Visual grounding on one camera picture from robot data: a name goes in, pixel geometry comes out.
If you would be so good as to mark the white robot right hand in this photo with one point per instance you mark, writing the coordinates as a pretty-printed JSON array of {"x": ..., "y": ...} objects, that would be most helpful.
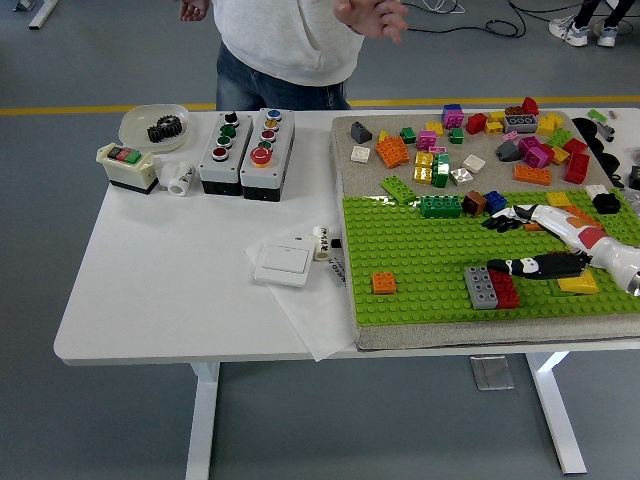
[{"x": 585, "y": 235}]

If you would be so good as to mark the person's left hand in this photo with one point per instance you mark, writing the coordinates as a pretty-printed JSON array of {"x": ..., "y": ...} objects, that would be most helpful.
[{"x": 370, "y": 15}]

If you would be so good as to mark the person's right hand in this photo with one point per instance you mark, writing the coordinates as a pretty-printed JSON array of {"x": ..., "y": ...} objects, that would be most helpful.
[{"x": 192, "y": 9}]

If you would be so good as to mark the red two-by-four brick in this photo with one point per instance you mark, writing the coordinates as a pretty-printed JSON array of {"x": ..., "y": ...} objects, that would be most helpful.
[
  {"x": 577, "y": 167},
  {"x": 506, "y": 292}
]

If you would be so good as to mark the dark grey slope brick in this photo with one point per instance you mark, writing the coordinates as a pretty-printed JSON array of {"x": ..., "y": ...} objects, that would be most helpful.
[
  {"x": 509, "y": 150},
  {"x": 361, "y": 131}
]

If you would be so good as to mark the white square tile brick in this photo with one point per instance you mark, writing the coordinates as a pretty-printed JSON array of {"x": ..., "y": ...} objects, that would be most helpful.
[
  {"x": 473, "y": 163},
  {"x": 361, "y": 153}
]

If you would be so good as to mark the dark green tall brick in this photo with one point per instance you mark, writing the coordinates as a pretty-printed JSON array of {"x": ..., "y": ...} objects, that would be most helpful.
[{"x": 441, "y": 170}]

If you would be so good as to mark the green studded baseplate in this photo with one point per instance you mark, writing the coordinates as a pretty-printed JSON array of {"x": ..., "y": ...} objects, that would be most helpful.
[{"x": 415, "y": 300}]

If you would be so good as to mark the orange two-by-four brick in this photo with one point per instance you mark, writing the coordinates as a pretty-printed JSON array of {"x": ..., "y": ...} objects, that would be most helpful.
[
  {"x": 585, "y": 216},
  {"x": 534, "y": 227},
  {"x": 392, "y": 151},
  {"x": 532, "y": 175}
]

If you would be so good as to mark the black round brick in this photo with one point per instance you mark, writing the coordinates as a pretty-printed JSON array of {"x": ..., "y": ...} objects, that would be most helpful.
[{"x": 607, "y": 202}]

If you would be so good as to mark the yellow two-by-two brick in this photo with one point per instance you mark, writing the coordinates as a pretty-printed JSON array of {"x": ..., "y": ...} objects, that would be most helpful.
[
  {"x": 424, "y": 159},
  {"x": 557, "y": 198},
  {"x": 422, "y": 175},
  {"x": 434, "y": 127},
  {"x": 560, "y": 154},
  {"x": 496, "y": 116},
  {"x": 492, "y": 128}
]

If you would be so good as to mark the yellow curved brick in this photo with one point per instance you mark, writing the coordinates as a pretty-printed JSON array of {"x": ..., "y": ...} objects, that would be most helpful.
[{"x": 580, "y": 285}]

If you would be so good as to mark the red two-by-two brick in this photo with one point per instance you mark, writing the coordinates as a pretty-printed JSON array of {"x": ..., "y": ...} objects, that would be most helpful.
[
  {"x": 476, "y": 122},
  {"x": 574, "y": 146}
]

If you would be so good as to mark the magenta two-by-two brick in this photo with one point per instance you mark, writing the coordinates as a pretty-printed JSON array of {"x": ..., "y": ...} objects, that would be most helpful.
[
  {"x": 452, "y": 119},
  {"x": 537, "y": 156},
  {"x": 528, "y": 144},
  {"x": 427, "y": 140}
]

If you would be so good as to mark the blue two-by-two brick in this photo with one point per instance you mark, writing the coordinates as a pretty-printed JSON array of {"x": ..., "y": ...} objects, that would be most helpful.
[{"x": 496, "y": 201}]

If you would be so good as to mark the brown two-by-two brick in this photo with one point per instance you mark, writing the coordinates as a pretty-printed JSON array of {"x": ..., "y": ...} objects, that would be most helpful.
[{"x": 474, "y": 203}]

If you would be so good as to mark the yellow two-by-four brick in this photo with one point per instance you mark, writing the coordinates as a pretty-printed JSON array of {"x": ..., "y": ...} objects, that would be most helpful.
[{"x": 549, "y": 122}]

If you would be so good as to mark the small yellow brick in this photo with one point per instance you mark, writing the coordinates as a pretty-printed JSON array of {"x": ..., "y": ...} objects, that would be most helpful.
[{"x": 383, "y": 135}]

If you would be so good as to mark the blue flat brick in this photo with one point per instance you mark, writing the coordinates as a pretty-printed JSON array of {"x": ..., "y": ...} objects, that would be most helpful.
[{"x": 452, "y": 107}]

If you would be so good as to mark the green two-by-two brick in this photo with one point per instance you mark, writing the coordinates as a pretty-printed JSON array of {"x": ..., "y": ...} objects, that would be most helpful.
[
  {"x": 408, "y": 134},
  {"x": 456, "y": 135}
]

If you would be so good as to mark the grey upturned two-by-four brick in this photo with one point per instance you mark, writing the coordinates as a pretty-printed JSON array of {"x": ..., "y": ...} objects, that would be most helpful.
[{"x": 520, "y": 123}]

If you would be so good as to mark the red slope brick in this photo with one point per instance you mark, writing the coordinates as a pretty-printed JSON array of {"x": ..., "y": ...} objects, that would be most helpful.
[{"x": 529, "y": 106}]

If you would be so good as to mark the dark red brick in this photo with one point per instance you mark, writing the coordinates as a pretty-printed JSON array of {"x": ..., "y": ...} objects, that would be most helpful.
[{"x": 512, "y": 110}]

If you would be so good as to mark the dark green two-by-four brick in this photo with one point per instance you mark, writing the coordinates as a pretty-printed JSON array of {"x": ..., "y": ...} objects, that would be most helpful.
[{"x": 440, "y": 206}]

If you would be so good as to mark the lime green two-by-four brick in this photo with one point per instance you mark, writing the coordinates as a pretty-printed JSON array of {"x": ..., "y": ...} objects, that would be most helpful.
[{"x": 399, "y": 190}]

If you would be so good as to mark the orange two-by-two brick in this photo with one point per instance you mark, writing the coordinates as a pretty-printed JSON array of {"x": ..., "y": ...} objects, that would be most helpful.
[{"x": 384, "y": 283}]

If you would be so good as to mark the black box part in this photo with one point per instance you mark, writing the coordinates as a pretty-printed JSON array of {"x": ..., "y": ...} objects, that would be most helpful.
[{"x": 635, "y": 177}]

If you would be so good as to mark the person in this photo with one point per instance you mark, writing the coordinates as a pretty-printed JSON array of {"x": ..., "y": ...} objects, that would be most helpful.
[
  {"x": 285, "y": 45},
  {"x": 570, "y": 31}
]

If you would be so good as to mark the grey metal part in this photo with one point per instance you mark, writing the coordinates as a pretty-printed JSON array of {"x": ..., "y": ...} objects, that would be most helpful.
[{"x": 605, "y": 130}]

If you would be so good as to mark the black cup tray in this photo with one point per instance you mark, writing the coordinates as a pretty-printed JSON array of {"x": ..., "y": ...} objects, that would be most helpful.
[{"x": 585, "y": 127}]

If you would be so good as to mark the black metal gear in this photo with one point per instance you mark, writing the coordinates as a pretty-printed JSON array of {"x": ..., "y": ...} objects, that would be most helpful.
[
  {"x": 174, "y": 126},
  {"x": 159, "y": 132}
]

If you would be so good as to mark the small lime green block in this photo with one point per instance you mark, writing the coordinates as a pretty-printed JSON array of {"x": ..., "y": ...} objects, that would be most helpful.
[{"x": 597, "y": 115}]

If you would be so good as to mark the small pink tile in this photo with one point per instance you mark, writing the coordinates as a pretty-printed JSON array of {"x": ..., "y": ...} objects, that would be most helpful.
[{"x": 510, "y": 135}]

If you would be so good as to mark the white bowl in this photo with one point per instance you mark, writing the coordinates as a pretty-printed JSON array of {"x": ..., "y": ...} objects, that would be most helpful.
[{"x": 135, "y": 125}]

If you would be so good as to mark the clear plastic piece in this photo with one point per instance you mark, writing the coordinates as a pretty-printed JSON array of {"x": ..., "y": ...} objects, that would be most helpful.
[{"x": 461, "y": 175}]

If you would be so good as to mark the grey-brown mat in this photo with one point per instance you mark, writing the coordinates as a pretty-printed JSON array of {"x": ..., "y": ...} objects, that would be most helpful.
[{"x": 475, "y": 334}]

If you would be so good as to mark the grey four-button control box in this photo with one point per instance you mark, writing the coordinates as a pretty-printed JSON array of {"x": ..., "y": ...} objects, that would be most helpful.
[{"x": 217, "y": 172}]

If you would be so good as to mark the silver floor plate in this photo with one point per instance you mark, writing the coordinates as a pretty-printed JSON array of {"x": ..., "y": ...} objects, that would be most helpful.
[{"x": 492, "y": 372}]

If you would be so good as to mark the white pipe tee fitting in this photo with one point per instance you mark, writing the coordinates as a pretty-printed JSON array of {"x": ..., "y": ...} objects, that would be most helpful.
[{"x": 180, "y": 182}]

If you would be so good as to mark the white table leg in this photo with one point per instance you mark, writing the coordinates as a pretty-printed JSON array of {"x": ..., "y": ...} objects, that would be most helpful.
[
  {"x": 557, "y": 410},
  {"x": 202, "y": 425}
]

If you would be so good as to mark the grey emergency-stop control box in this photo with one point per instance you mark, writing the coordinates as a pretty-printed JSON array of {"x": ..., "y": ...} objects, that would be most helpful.
[{"x": 260, "y": 180}]

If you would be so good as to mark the small black connector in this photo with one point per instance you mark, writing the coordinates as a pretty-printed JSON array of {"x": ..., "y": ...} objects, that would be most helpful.
[{"x": 336, "y": 243}]

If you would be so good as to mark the small white labelled tube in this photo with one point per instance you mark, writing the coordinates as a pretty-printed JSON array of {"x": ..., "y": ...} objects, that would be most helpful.
[{"x": 322, "y": 245}]

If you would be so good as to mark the white table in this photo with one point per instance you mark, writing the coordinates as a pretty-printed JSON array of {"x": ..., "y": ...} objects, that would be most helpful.
[{"x": 175, "y": 275}]

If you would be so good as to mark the white paper sheet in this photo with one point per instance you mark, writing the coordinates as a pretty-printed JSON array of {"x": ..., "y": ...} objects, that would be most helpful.
[{"x": 310, "y": 320}]

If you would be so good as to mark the white table foot frame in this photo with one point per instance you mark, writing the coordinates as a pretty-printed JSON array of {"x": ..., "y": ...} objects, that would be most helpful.
[{"x": 42, "y": 14}]

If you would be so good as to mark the cream red-green switch box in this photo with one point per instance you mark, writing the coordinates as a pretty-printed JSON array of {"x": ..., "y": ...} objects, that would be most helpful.
[{"x": 127, "y": 172}]

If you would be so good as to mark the white wall switch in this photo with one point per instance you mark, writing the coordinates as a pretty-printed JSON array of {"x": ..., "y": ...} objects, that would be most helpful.
[{"x": 282, "y": 262}]

